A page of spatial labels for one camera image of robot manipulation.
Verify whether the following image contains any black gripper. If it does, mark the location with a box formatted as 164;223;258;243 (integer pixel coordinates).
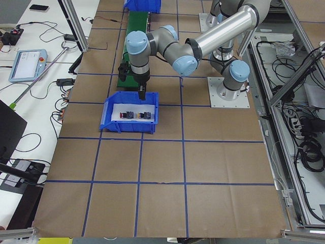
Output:
118;63;150;101

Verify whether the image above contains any yellow mushroom push button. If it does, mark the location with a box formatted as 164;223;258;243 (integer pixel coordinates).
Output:
137;112;151;119

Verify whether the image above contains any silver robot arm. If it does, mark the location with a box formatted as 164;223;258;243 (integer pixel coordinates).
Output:
206;0;229;27
118;1;271;100

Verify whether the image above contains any left blue plastic bin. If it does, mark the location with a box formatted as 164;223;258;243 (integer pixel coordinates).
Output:
100;91;159;134

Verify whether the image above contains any blue plastic bin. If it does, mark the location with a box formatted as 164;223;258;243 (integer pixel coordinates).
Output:
124;0;161;13
100;91;159;134

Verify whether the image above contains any red mushroom push button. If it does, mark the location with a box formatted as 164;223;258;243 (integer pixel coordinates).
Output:
119;111;134;119

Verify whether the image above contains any white foam pad left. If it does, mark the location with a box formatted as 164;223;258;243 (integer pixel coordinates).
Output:
111;104;156;122

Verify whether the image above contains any green conveyor belt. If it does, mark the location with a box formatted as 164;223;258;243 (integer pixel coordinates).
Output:
116;11;152;91

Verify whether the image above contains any right blue plastic bin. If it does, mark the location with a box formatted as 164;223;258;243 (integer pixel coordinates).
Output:
124;0;161;13

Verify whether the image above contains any black power adapter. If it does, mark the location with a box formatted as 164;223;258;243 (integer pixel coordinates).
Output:
63;34;76;42

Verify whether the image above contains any blue teach pendant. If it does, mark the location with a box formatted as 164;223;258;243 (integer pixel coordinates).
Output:
8;49;48;83

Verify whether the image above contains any black smartphone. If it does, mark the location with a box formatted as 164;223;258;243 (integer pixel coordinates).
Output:
29;4;49;12

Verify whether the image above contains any long metal rod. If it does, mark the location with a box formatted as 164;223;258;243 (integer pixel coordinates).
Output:
9;46;76;110

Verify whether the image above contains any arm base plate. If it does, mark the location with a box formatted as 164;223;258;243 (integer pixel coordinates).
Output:
199;13;219;33
207;77;250;109

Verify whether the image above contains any aluminium frame post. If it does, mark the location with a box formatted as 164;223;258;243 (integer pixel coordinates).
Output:
58;0;88;52

